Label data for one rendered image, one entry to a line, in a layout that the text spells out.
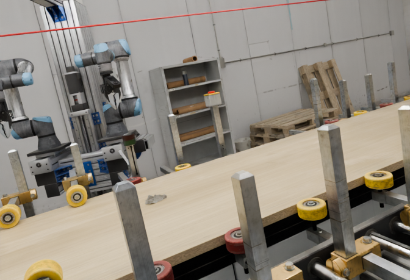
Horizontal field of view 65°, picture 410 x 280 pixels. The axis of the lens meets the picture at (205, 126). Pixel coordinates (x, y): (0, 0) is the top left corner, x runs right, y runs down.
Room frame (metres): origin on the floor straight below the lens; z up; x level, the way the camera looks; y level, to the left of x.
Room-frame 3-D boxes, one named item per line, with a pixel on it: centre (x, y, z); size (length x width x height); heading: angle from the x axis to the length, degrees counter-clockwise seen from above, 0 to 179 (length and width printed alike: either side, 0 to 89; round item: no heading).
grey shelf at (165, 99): (4.57, 0.12, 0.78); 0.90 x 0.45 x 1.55; 118
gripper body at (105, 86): (1.84, 0.48, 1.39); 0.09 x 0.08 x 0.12; 36
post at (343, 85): (2.20, -0.98, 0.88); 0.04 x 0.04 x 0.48; 23
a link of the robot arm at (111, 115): (2.27, 0.61, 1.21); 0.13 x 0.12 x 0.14; 91
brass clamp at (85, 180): (1.51, 0.65, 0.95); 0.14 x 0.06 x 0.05; 113
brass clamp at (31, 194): (1.42, 0.88, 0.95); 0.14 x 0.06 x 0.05; 113
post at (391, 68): (2.40, -1.44, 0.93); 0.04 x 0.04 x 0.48; 23
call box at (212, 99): (1.82, -0.07, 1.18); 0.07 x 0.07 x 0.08; 23
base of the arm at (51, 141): (2.29, 1.11, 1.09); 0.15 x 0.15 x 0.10
